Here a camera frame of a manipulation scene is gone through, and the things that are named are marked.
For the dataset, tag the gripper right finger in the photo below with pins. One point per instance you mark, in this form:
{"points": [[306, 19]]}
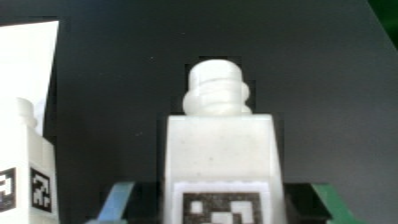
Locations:
{"points": [[342, 215]]}

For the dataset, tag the white leg with marker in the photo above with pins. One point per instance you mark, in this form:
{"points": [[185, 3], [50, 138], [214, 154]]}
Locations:
{"points": [[223, 186]]}

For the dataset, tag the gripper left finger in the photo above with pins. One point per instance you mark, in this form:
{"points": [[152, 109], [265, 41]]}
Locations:
{"points": [[114, 205]]}

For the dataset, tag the white leg near marker sheet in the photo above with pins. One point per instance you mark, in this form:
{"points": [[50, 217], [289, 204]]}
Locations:
{"points": [[27, 168]]}

